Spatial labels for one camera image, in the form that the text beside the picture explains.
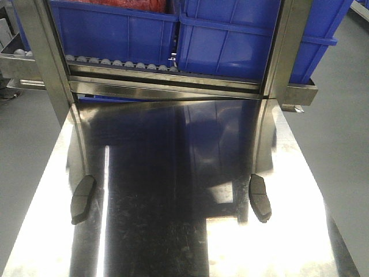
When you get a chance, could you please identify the inner-right grey brake pad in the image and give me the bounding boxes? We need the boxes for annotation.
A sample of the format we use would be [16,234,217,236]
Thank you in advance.
[248,174,272,223]

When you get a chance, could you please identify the inner-left grey brake pad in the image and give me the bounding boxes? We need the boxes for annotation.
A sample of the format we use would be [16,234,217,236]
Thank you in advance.
[70,175,96,225]

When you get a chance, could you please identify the grey roller conveyor track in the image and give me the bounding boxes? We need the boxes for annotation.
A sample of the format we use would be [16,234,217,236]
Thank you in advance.
[65,54,179,73]

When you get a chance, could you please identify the right blue plastic bin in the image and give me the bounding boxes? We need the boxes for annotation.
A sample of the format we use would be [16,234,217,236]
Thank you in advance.
[176,1,352,84]

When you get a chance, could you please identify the blue plastic bin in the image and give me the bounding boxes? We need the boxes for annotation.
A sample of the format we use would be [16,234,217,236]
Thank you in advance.
[50,1,179,67]
[176,1,352,84]

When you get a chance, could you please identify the red bagged parts in bin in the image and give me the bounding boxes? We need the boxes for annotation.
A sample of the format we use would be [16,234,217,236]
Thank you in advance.
[86,0,168,14]

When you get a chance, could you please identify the left blue plastic bin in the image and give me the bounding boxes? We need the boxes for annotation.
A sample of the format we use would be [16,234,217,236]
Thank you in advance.
[50,1,179,67]

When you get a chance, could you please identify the stainless steel rack frame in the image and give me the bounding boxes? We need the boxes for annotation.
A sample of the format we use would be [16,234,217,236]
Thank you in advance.
[1,1,312,124]

